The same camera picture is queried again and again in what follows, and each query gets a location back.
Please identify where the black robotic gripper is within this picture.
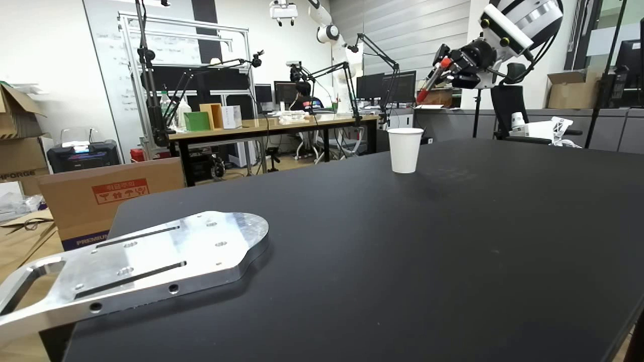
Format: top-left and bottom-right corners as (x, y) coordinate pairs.
(428, 38), (502, 92)

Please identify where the red and white marker pen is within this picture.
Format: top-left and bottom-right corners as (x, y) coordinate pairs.
(415, 55), (452, 106)

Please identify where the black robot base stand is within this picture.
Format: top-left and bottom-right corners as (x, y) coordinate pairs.
(491, 82), (533, 141)

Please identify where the white paper cup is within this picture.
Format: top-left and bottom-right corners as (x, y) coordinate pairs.
(386, 125), (427, 176)

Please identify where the wide black computer monitor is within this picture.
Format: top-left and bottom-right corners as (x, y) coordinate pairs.
(353, 69), (418, 106)

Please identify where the black microphone boom stand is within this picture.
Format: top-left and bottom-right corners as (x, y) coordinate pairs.
(341, 30), (403, 75)

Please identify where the crumpled white paper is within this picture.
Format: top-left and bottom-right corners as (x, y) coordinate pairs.
(510, 112), (579, 148)

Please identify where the brown cardboard box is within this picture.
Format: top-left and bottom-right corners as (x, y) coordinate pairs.
(545, 69), (604, 112)

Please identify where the grey low cabinet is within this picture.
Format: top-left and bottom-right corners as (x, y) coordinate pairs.
(413, 106), (644, 157)

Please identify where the wooden desk with black legs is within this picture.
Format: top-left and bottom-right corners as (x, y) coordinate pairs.
(167, 110), (381, 190)

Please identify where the white carton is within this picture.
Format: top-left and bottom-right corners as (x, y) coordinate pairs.
(219, 103), (244, 131)

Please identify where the orange box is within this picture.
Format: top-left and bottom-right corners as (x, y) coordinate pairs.
(199, 100), (224, 133)

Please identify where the green box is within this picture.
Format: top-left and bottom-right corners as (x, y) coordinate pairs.
(182, 109), (212, 133)

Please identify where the whiteboard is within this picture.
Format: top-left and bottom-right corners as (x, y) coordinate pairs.
(80, 0), (170, 157)

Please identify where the silver metal mounting plate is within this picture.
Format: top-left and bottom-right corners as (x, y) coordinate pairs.
(0, 209), (271, 338)

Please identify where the cardboard box with red label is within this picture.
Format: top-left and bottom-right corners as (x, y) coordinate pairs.
(38, 154), (186, 251)

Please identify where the black printer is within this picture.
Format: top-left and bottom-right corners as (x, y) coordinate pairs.
(44, 139), (122, 174)

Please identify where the open cardboard box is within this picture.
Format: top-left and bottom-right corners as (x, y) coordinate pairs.
(0, 81), (44, 141)

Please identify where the plain cardboard box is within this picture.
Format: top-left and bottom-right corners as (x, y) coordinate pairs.
(0, 135), (49, 181)

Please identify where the brown packing paper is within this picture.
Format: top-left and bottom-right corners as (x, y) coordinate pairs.
(0, 207), (67, 285)

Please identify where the white metal frame rack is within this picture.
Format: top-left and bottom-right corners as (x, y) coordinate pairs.
(116, 11), (255, 139)

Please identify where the black camera tripod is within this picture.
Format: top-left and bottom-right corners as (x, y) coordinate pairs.
(132, 0), (197, 151)

